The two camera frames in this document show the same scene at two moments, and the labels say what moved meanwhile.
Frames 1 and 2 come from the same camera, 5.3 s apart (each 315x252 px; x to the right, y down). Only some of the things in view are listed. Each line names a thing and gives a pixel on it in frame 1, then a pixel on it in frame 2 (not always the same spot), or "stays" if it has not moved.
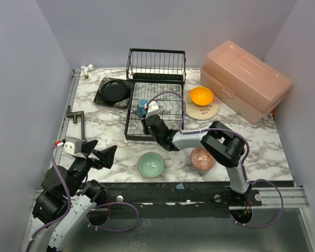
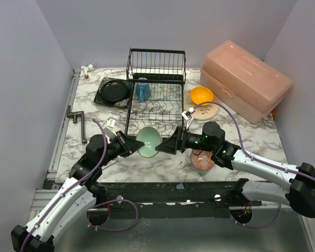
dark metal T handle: (74, 114) stays
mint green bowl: (150, 165) -> (150, 138)
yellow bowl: (201, 95) stays
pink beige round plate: (201, 112) stays
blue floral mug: (140, 111) -> (143, 90)
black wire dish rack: (156, 75) stays
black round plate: (114, 91) stays
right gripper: (151, 121) -> (182, 140)
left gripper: (90, 156) -> (123, 144)
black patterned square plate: (124, 103) stays
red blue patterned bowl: (202, 160) stays
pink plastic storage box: (242, 82) stays
